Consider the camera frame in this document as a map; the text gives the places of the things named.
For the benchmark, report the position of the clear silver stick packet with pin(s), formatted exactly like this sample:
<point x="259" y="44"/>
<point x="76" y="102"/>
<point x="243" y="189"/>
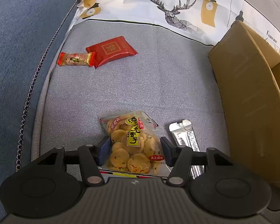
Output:
<point x="184" y="135"/>

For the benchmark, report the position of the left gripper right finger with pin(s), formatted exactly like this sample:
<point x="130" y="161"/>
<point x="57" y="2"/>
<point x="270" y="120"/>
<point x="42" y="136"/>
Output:
<point x="180" y="159"/>

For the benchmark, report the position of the brown cardboard box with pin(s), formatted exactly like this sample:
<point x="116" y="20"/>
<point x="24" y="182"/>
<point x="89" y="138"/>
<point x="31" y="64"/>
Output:
<point x="247" y="70"/>

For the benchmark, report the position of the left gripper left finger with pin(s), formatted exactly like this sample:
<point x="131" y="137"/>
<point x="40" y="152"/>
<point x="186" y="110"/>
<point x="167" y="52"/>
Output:
<point x="91" y="157"/>

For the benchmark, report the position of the red snack packet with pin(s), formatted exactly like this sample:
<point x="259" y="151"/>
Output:
<point x="110" y="50"/>

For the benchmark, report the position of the grey deer print sofa cover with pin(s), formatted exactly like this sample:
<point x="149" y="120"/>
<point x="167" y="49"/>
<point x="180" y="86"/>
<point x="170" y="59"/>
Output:
<point x="170" y="78"/>

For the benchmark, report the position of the round cookie bag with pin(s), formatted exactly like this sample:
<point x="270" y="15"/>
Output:
<point x="135" y="149"/>

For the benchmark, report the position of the small red gold candy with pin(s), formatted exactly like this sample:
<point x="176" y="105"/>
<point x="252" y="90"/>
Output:
<point x="84" y="59"/>

